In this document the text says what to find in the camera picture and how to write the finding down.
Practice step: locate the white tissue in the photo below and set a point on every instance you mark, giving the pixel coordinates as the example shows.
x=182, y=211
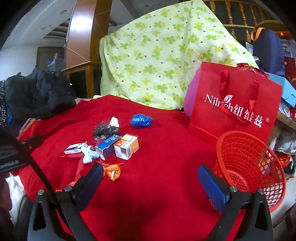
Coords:
x=114, y=122

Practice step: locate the wooden cabinet frame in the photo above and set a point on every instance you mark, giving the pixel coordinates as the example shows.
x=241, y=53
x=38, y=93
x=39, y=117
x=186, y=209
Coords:
x=89, y=78

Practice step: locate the crumpled white paper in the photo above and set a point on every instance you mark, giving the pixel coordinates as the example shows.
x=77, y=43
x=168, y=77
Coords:
x=87, y=155

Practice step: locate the small white box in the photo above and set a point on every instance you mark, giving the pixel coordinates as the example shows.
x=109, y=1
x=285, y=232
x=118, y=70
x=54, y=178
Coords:
x=71, y=148

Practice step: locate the wooden railing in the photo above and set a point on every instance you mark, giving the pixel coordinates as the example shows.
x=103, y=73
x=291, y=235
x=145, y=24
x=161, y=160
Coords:
x=230, y=14

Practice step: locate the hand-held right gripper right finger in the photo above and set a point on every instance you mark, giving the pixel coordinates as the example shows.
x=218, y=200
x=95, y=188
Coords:
x=212, y=190

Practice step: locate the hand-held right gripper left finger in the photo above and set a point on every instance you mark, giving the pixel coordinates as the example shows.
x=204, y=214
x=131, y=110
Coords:
x=92, y=183

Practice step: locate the light blue cardboard box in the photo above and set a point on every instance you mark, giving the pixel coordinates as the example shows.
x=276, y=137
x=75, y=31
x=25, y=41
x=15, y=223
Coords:
x=289, y=90

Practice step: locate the black fluffy cloth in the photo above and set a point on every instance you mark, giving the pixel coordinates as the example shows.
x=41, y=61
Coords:
x=34, y=95

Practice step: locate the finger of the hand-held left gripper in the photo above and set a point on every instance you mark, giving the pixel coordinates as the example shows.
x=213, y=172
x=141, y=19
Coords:
x=31, y=141

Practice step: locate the red ribbon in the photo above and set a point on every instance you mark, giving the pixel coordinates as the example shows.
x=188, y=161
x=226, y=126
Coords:
x=79, y=168

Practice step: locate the blue plastic bag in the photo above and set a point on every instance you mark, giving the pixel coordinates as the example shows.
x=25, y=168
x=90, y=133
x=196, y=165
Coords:
x=141, y=121

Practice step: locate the red paper gift bag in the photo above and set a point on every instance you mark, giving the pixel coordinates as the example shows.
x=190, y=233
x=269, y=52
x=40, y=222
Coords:
x=208, y=115

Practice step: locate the red box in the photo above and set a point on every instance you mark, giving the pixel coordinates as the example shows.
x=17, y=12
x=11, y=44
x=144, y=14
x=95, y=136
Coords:
x=290, y=67

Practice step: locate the wooden shelf plank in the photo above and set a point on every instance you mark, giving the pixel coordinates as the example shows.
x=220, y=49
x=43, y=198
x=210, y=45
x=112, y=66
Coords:
x=286, y=121

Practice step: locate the blue toothpaste box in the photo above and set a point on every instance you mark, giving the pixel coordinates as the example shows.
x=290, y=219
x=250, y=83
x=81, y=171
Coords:
x=106, y=146

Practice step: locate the crumpled black plastic bag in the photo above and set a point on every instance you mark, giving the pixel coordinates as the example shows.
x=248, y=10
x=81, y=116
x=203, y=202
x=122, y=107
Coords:
x=103, y=129

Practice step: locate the white cloth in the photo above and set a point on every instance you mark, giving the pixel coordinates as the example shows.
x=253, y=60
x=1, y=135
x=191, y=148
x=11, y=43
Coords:
x=15, y=192

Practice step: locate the orange and white medicine box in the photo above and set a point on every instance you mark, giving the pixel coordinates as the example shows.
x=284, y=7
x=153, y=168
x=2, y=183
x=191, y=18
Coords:
x=126, y=146

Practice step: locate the green clover print quilt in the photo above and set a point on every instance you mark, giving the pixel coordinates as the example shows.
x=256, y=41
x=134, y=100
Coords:
x=150, y=58

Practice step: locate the red plastic mesh basket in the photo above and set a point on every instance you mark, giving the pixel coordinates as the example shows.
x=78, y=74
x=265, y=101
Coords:
x=242, y=153

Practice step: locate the crumpled red plastic bag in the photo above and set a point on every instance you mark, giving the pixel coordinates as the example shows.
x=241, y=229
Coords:
x=252, y=69

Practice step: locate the pink cushion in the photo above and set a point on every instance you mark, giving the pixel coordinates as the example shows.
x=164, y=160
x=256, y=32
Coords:
x=192, y=102

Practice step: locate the wooden door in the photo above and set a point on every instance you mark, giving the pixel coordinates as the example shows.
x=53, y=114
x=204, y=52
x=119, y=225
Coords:
x=44, y=58

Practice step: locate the orange wrapper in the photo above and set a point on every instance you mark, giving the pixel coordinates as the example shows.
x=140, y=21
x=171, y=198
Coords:
x=111, y=170

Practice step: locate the red blanket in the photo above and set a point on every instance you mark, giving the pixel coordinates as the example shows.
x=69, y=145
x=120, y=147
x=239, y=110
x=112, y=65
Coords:
x=161, y=162

